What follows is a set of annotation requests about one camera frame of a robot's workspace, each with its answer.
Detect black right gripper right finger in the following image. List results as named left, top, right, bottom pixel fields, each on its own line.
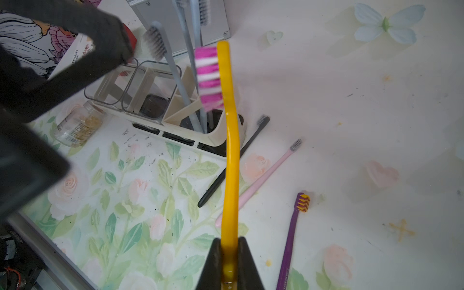
left=238, top=237, right=264, bottom=290

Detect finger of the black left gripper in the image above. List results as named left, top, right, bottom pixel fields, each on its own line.
left=1, top=1, right=134, bottom=123
left=1, top=112, right=71, bottom=221

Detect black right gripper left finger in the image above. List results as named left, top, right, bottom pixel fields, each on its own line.
left=196, top=238, right=222, bottom=290

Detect yellow toothbrush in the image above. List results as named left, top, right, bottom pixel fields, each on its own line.
left=196, top=41, right=240, bottom=290

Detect pink toothbrush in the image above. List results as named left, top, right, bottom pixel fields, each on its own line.
left=214, top=138, right=303, bottom=228

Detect purple toothbrush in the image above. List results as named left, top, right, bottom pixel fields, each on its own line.
left=276, top=192, right=311, bottom=290

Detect light blue toothbrush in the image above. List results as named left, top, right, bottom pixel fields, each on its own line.
left=172, top=0, right=199, bottom=92
left=144, top=21, right=204, bottom=134

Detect grey toothbrush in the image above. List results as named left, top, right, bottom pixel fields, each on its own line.
left=190, top=0, right=209, bottom=134

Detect cream toothbrush holder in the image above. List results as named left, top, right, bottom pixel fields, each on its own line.
left=84, top=60, right=227, bottom=158

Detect black toothbrush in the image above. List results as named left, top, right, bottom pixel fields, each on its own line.
left=197, top=115, right=271, bottom=209

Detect small glass jar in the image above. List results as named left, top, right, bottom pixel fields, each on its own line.
left=53, top=101, right=106, bottom=147

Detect red white small box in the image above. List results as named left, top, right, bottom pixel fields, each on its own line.
left=58, top=24, right=138, bottom=68

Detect clear cup left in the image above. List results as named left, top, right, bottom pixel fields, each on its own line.
left=84, top=59, right=139, bottom=108

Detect clear cup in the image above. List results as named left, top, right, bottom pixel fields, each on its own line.
left=84, top=59, right=139, bottom=108
left=122, top=60, right=177, bottom=123

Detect clear cup right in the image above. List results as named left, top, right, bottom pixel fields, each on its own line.
left=122, top=60, right=177, bottom=123

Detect silver aluminium case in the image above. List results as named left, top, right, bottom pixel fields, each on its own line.
left=126, top=0, right=232, bottom=59

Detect aluminium front rail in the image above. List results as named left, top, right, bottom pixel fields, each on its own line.
left=7, top=212, right=97, bottom=290

